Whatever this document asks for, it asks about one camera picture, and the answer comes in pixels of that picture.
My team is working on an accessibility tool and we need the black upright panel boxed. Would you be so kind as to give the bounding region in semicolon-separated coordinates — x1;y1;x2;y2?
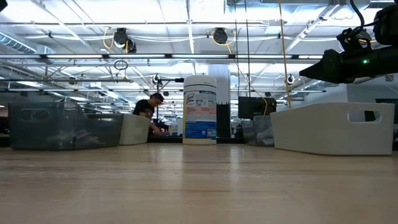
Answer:
216;103;231;138

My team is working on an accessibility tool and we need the yellow hanging cable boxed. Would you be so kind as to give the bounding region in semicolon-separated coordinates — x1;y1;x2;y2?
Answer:
277;0;292;109

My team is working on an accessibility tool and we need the light grey plastic bin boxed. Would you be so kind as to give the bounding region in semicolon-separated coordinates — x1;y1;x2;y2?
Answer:
269;101;396;157
119;113;151;146

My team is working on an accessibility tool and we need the white disinfecting wipes canister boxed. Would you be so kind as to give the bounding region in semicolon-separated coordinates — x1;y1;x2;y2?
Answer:
182;74;218;146

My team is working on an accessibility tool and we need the black tripod stand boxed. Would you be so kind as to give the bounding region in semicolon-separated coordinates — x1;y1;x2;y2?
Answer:
151;73;185;125

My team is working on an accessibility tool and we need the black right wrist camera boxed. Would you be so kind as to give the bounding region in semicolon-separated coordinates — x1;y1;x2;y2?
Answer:
336;27;373;52

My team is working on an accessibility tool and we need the white building column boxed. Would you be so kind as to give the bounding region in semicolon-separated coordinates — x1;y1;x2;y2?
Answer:
207;63;231;105

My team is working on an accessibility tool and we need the black ceiling cord reel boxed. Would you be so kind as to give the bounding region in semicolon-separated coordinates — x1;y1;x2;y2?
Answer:
212;27;229;45
112;27;137;54

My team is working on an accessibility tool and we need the black hanging cable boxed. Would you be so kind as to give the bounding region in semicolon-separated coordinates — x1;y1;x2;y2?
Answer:
244;0;252;99

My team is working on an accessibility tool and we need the black monitor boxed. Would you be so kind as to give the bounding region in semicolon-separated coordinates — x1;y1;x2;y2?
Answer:
238;96;277;120

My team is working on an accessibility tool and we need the person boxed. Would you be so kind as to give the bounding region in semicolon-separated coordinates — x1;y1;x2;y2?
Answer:
132;92;165;137

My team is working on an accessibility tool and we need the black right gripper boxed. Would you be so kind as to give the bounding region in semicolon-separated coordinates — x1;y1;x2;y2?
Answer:
299;49;358;83

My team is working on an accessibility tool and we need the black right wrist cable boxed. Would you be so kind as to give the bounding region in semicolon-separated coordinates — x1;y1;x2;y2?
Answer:
350;0;366;29

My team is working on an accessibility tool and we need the dark translucent plastic bin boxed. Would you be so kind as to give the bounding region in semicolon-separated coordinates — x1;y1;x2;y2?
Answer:
241;115;275;147
8;101;124;152

